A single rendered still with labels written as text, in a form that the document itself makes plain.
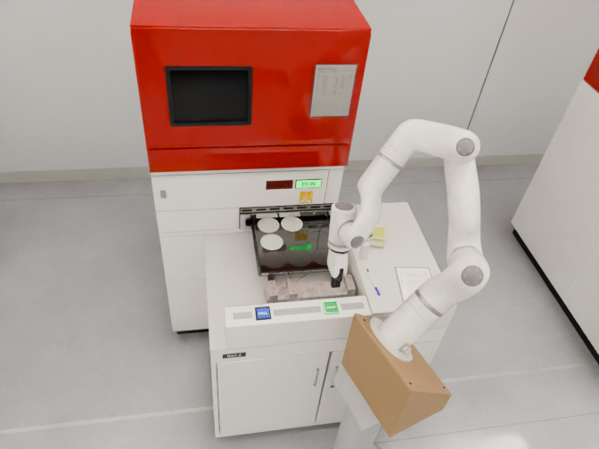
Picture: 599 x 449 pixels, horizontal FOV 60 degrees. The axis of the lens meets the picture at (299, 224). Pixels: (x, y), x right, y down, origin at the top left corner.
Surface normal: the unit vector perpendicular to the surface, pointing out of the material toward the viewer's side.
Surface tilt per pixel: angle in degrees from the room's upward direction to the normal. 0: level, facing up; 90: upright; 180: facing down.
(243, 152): 90
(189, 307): 90
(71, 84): 90
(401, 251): 0
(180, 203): 90
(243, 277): 0
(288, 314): 0
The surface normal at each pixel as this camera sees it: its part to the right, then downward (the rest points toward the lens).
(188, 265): 0.17, 0.69
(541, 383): 0.08, -0.72
